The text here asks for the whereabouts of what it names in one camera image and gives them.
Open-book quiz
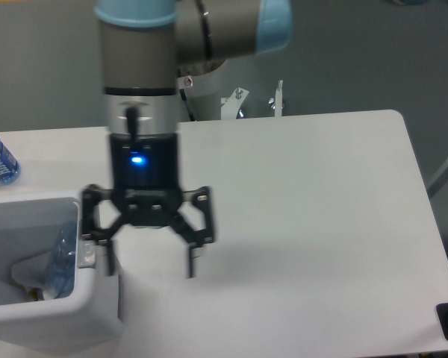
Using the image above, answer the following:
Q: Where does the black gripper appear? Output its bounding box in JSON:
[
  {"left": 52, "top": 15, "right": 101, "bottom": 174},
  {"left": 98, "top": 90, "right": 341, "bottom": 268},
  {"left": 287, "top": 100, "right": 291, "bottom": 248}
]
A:
[{"left": 80, "top": 133, "right": 216, "bottom": 278}]

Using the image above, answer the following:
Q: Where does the clear plastic bottle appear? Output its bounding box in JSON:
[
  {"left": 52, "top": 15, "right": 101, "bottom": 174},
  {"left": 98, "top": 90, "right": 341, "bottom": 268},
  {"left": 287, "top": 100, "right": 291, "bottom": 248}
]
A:
[{"left": 42, "top": 221, "right": 77, "bottom": 300}]

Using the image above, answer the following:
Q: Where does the clear plastic bag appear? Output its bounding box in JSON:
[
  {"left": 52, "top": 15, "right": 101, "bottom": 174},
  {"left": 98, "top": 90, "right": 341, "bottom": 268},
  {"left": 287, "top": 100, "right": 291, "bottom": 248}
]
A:
[{"left": 10, "top": 251, "right": 52, "bottom": 292}]

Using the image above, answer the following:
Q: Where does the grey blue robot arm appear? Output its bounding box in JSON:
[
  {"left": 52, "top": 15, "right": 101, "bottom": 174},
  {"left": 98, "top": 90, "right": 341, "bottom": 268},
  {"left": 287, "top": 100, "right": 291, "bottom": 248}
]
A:
[{"left": 80, "top": 1, "right": 293, "bottom": 274}]

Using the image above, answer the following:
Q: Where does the white trash can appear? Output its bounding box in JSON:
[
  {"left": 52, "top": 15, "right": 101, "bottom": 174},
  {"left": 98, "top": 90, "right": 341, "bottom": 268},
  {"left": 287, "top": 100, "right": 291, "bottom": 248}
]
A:
[{"left": 0, "top": 191, "right": 123, "bottom": 351}]

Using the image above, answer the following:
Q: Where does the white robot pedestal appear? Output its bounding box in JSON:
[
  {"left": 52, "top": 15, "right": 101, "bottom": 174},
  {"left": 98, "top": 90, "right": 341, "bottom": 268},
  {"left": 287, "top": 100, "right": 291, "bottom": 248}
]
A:
[{"left": 177, "top": 60, "right": 228, "bottom": 122}]

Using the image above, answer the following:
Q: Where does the white bracket with wing bolt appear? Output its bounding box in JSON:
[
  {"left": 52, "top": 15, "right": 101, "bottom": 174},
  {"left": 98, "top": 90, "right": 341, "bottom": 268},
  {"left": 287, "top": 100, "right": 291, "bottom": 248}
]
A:
[{"left": 268, "top": 80, "right": 284, "bottom": 117}]

